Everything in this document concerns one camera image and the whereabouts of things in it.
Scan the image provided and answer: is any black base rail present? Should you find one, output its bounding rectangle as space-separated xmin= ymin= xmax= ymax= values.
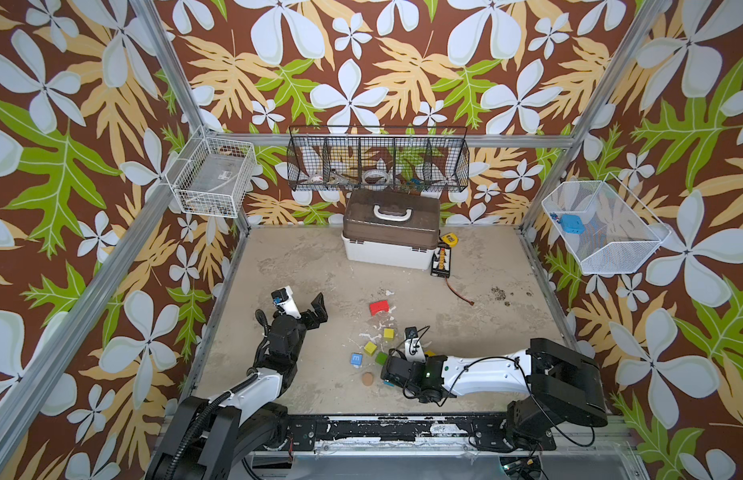
xmin=264 ymin=412 xmax=557 ymax=453

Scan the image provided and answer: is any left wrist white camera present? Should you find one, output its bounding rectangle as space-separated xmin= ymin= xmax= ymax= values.
xmin=271 ymin=286 xmax=302 ymax=319

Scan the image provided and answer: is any red wood block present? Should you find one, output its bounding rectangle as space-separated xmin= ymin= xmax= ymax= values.
xmin=369 ymin=300 xmax=389 ymax=316

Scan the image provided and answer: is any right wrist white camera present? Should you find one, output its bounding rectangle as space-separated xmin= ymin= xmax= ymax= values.
xmin=403 ymin=327 xmax=427 ymax=363

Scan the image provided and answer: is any white wire basket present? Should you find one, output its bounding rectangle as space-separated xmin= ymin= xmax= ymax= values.
xmin=167 ymin=127 xmax=259 ymax=219
xmin=541 ymin=174 xmax=671 ymax=276

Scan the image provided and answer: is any black battery pack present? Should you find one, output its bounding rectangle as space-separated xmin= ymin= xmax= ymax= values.
xmin=431 ymin=244 xmax=451 ymax=279

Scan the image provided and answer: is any red wire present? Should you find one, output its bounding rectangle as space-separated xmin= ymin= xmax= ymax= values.
xmin=444 ymin=277 xmax=475 ymax=307

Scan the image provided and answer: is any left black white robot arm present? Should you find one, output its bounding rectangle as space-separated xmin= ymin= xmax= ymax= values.
xmin=145 ymin=286 xmax=329 ymax=479

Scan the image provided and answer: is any yellow connector plug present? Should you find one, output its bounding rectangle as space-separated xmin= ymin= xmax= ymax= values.
xmin=441 ymin=232 xmax=459 ymax=248

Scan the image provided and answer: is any white wire basket right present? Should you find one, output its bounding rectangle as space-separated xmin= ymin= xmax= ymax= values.
xmin=541 ymin=174 xmax=671 ymax=276

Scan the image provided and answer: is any white wire basket left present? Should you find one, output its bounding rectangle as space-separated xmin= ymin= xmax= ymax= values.
xmin=167 ymin=127 xmax=259 ymax=219

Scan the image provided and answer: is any wrist white camera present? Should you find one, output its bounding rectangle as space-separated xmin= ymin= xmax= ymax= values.
xmin=403 ymin=327 xmax=427 ymax=363
xmin=271 ymin=286 xmax=302 ymax=319

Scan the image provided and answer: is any blue letter cube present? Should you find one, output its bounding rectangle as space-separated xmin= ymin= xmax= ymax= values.
xmin=350 ymin=353 xmax=364 ymax=368

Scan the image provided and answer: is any blue object in basket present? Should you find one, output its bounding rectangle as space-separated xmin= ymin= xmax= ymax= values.
xmin=557 ymin=214 xmax=585 ymax=235

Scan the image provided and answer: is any black wire basket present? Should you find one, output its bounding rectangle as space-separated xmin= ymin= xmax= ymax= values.
xmin=285 ymin=125 xmax=471 ymax=194

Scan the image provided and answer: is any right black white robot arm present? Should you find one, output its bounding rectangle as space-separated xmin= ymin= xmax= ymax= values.
xmin=381 ymin=337 xmax=607 ymax=453

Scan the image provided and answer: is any yellow-green cube lower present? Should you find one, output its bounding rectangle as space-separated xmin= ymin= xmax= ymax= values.
xmin=364 ymin=342 xmax=379 ymax=355

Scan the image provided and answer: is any brown lid storage box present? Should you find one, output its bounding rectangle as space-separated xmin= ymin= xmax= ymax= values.
xmin=342 ymin=189 xmax=441 ymax=270

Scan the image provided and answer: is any green wood cube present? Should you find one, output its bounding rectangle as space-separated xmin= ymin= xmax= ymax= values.
xmin=375 ymin=352 xmax=389 ymax=365

